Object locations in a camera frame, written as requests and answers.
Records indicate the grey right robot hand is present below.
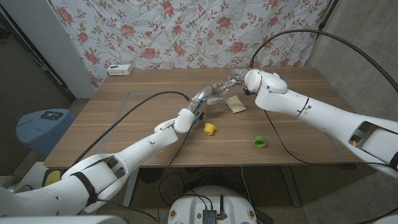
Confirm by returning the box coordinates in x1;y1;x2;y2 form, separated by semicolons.
221;68;249;95

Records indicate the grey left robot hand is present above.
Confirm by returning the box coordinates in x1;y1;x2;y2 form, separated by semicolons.
188;82;229;114

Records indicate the clear white-capped medicine bottle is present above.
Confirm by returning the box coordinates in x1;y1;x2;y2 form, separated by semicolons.
216;88;229;105

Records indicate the yellow sponge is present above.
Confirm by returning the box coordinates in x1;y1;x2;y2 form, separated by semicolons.
226;95;248;114

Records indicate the green plastic cup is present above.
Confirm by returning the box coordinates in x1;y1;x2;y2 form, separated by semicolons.
254;134;267;149

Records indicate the floral backdrop cloth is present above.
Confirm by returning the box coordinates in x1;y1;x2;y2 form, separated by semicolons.
49;0;330;90

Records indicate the white power strip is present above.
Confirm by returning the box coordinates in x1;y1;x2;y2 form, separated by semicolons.
107;64;134;77

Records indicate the black round floor base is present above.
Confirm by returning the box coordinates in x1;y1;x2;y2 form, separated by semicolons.
138;167;164;184

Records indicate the black backdrop stand pole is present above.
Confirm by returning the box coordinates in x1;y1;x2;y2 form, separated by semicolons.
316;0;340;32

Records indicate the white robot torso base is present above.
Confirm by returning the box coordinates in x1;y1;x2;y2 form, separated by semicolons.
167;185;258;224

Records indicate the grey table leg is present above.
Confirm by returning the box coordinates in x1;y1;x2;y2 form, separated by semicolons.
281;165;302;208

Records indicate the white table leg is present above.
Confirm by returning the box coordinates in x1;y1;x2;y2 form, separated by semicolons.
122;169;140;209

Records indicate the black phone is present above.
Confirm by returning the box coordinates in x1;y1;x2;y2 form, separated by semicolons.
40;111;64;121

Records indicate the blue plastic stool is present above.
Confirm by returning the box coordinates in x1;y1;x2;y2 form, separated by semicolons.
16;108;75;158

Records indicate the black pedal with yellow pads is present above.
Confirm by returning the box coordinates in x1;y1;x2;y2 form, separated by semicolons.
42;169;62;187

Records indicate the white robot chest edge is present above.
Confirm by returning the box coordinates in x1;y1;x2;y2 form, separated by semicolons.
0;215;127;224

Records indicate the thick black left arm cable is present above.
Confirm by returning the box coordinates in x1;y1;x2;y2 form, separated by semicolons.
70;90;191;167

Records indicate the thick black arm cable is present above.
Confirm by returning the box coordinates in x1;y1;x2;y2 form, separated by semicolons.
248;29;398;93
70;90;191;167

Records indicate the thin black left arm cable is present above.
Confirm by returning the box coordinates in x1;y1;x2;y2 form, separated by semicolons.
157;126;193;224

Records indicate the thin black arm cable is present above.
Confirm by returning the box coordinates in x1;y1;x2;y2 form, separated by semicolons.
262;108;392;167
157;126;193;224

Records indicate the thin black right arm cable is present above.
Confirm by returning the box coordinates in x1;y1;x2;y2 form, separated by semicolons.
262;108;392;167

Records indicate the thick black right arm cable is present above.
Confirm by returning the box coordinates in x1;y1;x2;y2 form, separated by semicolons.
248;29;398;93

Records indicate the black floor cable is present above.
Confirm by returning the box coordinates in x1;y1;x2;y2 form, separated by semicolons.
157;169;259;215

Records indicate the white wall panel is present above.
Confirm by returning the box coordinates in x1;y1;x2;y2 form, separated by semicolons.
0;0;96;99

